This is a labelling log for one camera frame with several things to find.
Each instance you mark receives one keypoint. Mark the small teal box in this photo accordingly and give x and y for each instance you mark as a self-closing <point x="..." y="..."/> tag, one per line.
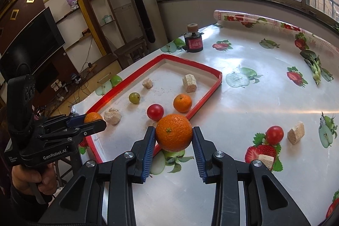
<point x="107" y="19"/>

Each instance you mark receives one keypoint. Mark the wooden wall shelf unit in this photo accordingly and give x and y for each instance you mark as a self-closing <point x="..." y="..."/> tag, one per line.
<point x="87" y="22"/>

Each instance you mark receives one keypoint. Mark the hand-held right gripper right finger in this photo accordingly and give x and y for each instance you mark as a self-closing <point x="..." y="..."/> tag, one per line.
<point x="199" y="154"/>

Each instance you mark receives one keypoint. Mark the large orange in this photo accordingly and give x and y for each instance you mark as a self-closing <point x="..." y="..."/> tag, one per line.
<point x="173" y="133"/>

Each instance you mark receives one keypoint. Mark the small orange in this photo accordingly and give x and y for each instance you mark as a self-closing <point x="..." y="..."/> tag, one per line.
<point x="92" y="117"/>

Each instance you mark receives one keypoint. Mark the medium orange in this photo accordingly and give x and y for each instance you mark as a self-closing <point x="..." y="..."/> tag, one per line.
<point x="182" y="103"/>

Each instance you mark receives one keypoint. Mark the red rimmed tray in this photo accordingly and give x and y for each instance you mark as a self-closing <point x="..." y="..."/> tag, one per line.
<point x="185" y="61"/>

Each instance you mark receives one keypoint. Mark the red tomato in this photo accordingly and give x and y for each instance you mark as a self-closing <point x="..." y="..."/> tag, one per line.
<point x="274" y="135"/>
<point x="155" y="112"/>

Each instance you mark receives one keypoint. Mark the person's left forearm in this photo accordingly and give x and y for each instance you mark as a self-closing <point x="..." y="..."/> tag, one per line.
<point x="18" y="203"/>

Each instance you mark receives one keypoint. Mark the black jar with red label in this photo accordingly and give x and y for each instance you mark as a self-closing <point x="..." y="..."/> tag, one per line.
<point x="194" y="42"/>

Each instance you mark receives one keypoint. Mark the small beige rough chunk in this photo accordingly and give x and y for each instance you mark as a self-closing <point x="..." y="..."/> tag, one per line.
<point x="147" y="83"/>

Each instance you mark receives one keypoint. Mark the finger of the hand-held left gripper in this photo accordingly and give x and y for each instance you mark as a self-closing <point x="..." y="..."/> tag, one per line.
<point x="75" y="120"/>
<point x="92" y="127"/>

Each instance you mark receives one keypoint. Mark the purple plush toy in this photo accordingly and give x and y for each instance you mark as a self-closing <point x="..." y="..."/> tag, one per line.
<point x="72" y="2"/>

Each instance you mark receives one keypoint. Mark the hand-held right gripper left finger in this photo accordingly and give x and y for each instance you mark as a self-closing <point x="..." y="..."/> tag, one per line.
<point x="148" y="154"/>

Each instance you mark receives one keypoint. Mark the green bok choy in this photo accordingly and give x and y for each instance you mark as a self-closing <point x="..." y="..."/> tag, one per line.
<point x="315" y="63"/>

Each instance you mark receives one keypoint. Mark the person's left hand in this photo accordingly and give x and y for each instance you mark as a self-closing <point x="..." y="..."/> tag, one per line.
<point x="26" y="175"/>

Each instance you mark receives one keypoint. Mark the black flat television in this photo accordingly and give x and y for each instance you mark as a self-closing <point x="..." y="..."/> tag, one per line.
<point x="31" y="39"/>

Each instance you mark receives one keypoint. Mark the wooden stool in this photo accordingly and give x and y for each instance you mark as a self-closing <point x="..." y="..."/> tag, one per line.
<point x="131" y="52"/>

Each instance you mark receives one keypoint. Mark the green grape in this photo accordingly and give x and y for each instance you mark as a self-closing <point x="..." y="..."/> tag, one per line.
<point x="134" y="97"/>

